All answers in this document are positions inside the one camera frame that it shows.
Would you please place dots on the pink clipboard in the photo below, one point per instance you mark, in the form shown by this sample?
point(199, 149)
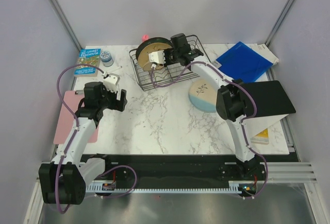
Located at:
point(66, 119)

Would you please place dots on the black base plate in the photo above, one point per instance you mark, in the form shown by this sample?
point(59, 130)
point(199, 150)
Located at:
point(147, 171)

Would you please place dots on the yellow book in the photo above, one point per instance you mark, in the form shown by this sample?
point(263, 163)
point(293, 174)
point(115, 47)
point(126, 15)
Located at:
point(261, 138)

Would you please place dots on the blue folder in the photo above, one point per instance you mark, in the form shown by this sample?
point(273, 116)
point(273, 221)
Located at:
point(241, 62)

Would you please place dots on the dark teal plate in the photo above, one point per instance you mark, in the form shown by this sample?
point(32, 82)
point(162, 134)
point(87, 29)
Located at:
point(158, 39)

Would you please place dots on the black wire dish rack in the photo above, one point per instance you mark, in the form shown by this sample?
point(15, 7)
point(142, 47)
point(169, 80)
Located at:
point(166, 74)

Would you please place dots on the pink cap bottle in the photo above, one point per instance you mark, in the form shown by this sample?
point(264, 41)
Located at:
point(145, 38)

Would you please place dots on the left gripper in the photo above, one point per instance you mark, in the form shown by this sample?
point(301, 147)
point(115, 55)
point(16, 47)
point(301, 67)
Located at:
point(117, 105)

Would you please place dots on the white paper sheets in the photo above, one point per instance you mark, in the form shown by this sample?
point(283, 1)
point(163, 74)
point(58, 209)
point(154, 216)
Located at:
point(264, 51)

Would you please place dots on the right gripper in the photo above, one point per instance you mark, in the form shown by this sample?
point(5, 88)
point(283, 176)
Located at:
point(166, 63)

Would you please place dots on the small blue lid jar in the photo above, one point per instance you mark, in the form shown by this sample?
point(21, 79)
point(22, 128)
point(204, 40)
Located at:
point(106, 58)

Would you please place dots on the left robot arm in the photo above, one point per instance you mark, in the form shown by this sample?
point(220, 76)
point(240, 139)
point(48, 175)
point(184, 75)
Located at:
point(63, 180)

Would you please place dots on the white cable duct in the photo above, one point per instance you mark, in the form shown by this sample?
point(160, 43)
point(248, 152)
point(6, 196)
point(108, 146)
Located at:
point(101, 187)

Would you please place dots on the blue treehouse book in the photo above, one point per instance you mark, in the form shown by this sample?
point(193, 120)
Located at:
point(88, 59)

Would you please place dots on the beige bird plate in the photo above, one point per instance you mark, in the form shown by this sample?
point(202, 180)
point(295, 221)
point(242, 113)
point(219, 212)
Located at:
point(143, 57)
point(139, 49)

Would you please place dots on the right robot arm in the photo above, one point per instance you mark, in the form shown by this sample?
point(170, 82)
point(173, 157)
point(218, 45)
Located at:
point(234, 104)

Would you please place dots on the beige bird plate front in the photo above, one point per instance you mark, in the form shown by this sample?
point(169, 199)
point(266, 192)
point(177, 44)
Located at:
point(139, 49)

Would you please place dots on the cream and blue plate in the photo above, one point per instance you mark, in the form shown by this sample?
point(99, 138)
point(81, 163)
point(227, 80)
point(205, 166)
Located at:
point(203, 96)

